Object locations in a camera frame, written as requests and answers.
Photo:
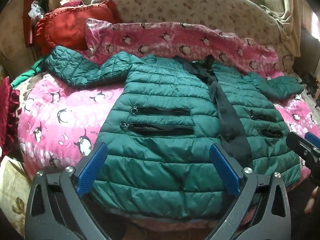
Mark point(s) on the clear plastic bag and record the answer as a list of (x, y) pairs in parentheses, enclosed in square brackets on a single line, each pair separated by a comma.
[(36, 10)]

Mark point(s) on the dark red satin cloth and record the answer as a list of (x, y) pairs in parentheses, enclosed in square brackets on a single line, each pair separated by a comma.
[(8, 120)]

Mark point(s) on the red frilled pillow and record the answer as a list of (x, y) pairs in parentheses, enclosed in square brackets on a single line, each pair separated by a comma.
[(65, 27)]

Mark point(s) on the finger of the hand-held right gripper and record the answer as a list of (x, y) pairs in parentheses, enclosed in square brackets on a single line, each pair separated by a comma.
[(297, 145), (312, 140)]

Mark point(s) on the person's right hand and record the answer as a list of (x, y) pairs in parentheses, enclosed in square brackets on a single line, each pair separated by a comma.
[(313, 200)]

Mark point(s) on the pink penguin print blanket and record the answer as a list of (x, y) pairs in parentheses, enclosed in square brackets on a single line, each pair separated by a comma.
[(62, 100)]

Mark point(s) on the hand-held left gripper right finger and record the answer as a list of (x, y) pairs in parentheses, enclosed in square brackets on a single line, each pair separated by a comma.
[(225, 167)]

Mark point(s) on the dark red hanging cloth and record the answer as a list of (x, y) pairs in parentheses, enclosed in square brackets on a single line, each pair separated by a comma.
[(31, 17)]

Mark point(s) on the green puffer jacket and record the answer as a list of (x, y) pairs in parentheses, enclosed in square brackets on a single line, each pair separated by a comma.
[(162, 155)]

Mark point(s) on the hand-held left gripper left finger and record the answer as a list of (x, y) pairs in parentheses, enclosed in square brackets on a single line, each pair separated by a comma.
[(92, 166)]

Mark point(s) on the bright green cloth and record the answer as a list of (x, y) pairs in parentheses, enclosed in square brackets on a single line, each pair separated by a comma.
[(27, 76)]

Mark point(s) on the beige crumpled cloth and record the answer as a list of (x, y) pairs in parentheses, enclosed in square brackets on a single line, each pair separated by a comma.
[(282, 12)]

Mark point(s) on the cream floral pillow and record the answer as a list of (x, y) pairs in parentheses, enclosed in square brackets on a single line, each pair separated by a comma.
[(13, 192)]

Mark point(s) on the floral padded bed headboard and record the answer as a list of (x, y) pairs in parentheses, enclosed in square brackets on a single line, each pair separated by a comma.
[(190, 5)]

